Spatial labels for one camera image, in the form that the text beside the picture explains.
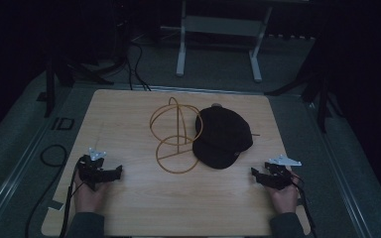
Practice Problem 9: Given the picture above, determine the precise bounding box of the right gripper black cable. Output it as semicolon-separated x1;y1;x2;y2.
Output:
290;174;319;238

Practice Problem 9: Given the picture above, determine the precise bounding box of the person's left hand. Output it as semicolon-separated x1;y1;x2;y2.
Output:
73;171;109;214

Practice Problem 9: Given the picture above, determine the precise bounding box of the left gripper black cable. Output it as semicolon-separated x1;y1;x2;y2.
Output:
59;161;84;238

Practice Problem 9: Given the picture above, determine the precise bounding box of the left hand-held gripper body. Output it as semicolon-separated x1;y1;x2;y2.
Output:
76;147;108;192

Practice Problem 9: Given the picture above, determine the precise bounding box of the black tripod stand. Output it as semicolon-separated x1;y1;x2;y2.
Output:
265;62;343;134
43;49;115;119

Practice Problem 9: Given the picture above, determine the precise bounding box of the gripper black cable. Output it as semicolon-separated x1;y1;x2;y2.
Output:
59;161;84;238
290;174;319;238

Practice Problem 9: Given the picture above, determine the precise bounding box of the person's right hand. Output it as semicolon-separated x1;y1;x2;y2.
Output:
265;168;301;215

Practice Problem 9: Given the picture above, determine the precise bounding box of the black floor cable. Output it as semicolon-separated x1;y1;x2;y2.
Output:
24;144;68;238

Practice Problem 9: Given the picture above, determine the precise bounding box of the black cap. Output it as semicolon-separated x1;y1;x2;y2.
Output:
191;105;255;171

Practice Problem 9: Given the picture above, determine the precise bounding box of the black cables bundle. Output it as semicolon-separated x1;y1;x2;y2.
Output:
124;39;153;92

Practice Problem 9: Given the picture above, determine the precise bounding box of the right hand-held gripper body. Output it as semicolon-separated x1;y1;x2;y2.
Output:
263;154;303;191

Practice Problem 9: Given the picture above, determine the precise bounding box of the golden wire hat stand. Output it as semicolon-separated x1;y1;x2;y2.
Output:
149;96;204;175

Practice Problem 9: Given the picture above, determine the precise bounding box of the white metal stand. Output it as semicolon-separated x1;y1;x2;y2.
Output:
160;0;312;83

